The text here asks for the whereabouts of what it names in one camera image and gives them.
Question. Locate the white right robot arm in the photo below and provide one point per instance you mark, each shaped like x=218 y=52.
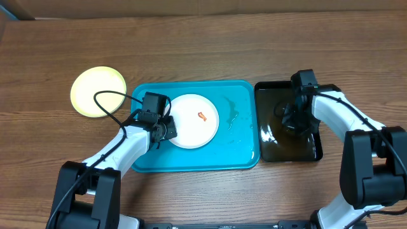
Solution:
x=373 y=165

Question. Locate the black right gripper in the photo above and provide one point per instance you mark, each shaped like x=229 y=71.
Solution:
x=289 y=117

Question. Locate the teal plastic tray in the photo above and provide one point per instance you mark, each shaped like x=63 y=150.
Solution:
x=236 y=143

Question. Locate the pale yellow plate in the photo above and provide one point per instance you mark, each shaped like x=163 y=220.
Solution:
x=91 y=81

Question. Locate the black water tray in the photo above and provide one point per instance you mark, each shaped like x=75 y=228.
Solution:
x=278 y=142

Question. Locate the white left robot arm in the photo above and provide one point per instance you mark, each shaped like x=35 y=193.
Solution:
x=87 y=193

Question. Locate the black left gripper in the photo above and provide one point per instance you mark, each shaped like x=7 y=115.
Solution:
x=172 y=130

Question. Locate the white plate with red stain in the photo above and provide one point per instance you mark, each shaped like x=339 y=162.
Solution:
x=196 y=120

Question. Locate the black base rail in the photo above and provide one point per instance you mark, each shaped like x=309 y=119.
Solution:
x=284 y=224

